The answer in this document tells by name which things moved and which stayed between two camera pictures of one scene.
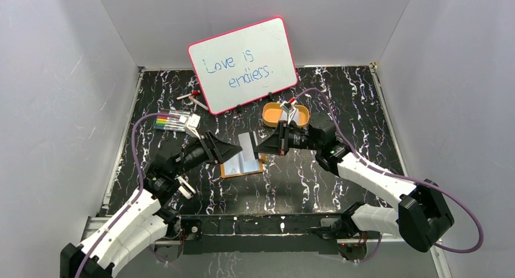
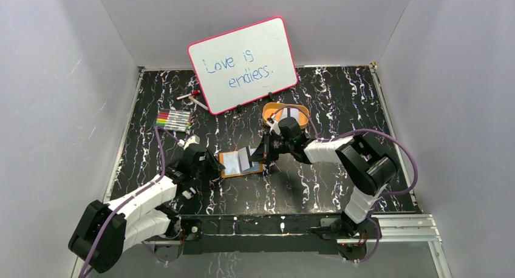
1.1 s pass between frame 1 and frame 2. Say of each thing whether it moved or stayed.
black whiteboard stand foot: stayed
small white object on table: stayed
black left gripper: moved
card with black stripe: moved
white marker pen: stayed
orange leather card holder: stayed
